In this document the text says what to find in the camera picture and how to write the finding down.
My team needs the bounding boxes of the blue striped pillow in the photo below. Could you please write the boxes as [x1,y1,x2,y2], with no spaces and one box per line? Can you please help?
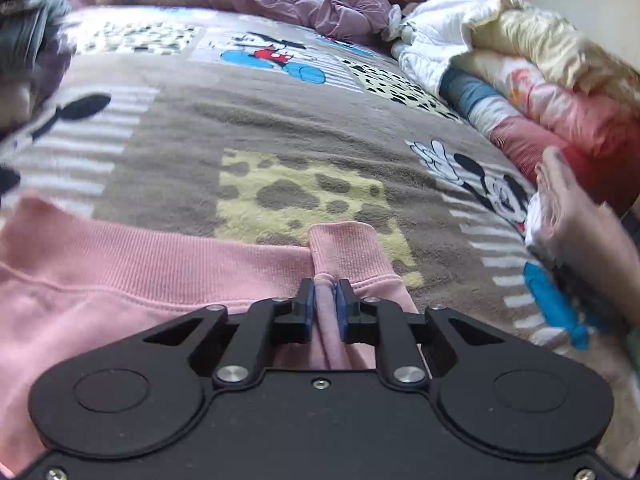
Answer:
[439,66,527,137]

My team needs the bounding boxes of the lavender white folded quilt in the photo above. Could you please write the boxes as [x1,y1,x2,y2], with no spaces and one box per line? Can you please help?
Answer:
[0,47,78,133]

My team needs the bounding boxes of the cartoon printed blanket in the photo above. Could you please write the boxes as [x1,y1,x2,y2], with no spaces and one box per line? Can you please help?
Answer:
[0,5,640,467]

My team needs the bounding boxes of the red pillow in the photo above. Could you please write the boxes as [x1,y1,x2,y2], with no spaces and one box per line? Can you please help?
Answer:
[489,119,640,213]

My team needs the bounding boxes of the grey folded quilt stack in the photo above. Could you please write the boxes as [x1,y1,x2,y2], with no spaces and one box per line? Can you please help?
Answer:
[0,0,77,78]

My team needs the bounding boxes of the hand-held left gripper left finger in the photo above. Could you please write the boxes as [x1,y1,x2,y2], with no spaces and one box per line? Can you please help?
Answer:
[141,280,316,389]

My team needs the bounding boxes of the folded beige clothes stack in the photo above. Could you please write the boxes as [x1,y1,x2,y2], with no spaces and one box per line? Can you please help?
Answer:
[522,146,640,322]

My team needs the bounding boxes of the pink sweatshirt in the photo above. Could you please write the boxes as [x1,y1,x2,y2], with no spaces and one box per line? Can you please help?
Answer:
[0,195,427,477]

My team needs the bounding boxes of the cream quilt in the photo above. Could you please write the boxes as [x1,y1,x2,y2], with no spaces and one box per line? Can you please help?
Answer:
[469,0,640,112]

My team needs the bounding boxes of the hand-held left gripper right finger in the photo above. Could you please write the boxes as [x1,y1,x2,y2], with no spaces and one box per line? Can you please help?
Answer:
[336,279,505,389]

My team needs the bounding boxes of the pink floral quilt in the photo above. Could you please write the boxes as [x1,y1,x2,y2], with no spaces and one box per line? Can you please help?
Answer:
[459,54,640,162]

